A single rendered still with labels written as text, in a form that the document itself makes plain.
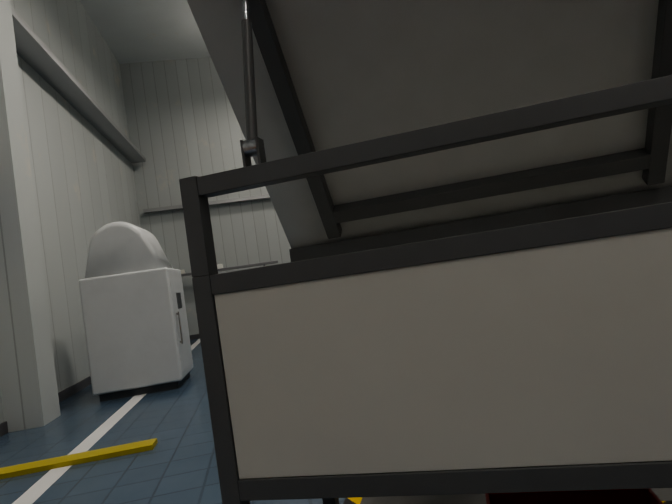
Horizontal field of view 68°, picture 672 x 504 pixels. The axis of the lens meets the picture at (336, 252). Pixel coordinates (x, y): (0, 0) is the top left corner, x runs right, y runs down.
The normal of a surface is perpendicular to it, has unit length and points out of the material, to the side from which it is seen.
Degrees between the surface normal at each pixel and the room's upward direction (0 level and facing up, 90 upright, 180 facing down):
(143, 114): 90
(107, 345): 90
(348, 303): 90
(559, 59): 129
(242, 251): 90
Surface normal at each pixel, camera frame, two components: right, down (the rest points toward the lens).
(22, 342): 0.15, -0.07
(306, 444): -0.25, 0.00
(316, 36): -0.11, 0.62
